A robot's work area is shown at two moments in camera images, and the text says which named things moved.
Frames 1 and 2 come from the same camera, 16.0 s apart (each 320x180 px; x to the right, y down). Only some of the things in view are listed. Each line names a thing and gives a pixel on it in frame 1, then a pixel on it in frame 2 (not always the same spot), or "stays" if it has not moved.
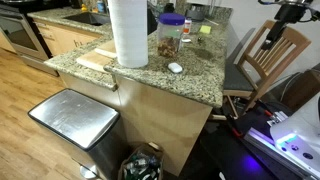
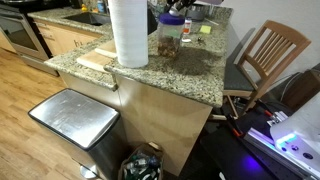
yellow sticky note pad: [205, 29] stays
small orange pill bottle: [187, 26] stays
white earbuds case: [175, 67] -> [174, 12]
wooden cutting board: [99, 57] stays
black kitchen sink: [92, 18] stays
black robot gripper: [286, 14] -> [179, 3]
